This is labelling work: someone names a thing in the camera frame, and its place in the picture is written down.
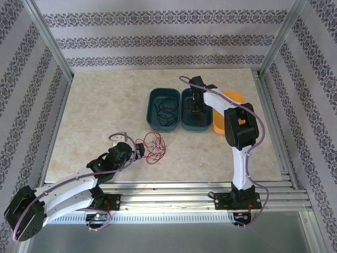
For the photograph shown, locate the thin white cable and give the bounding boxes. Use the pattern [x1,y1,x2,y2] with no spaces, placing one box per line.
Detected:
[146,139,165,157]

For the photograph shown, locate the teal plastic bin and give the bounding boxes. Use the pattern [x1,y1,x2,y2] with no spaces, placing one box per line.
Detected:
[146,88,181,132]
[179,87,213,132]

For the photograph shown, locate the yellow plastic bin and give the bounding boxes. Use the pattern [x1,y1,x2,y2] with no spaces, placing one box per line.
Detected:
[212,90,244,137]

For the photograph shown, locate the small circuit board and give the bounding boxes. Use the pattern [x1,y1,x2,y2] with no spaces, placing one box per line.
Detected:
[85,213,108,225]
[233,212,252,225]

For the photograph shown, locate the grey metal panel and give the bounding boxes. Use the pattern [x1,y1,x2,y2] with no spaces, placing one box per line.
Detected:
[25,223,314,253]

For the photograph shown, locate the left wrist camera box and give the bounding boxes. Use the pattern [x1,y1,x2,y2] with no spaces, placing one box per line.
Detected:
[110,131,127,145]

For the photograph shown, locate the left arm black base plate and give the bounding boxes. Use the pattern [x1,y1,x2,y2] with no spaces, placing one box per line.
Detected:
[74,193,122,211]

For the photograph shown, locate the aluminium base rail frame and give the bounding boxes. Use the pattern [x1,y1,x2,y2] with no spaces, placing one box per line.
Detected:
[25,181,313,213]

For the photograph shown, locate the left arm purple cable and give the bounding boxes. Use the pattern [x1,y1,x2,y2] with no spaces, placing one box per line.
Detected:
[12,133,138,242]

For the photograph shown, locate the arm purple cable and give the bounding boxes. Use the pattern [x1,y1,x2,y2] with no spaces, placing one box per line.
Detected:
[12,133,138,242]
[179,75,270,229]

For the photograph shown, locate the aluminium side rail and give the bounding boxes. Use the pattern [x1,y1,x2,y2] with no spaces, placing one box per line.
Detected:
[38,76,72,185]
[252,70,300,190]

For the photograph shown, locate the slotted grey cable duct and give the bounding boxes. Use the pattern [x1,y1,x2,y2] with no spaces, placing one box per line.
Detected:
[47,212,235,225]

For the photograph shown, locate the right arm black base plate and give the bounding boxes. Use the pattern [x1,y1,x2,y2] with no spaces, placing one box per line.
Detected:
[214,192,263,211]

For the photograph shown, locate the aluminium corner post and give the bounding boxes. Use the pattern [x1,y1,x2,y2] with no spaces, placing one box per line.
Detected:
[22,0,74,81]
[259,0,310,79]

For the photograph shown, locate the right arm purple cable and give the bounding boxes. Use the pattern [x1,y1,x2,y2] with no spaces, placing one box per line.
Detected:
[179,75,270,229]

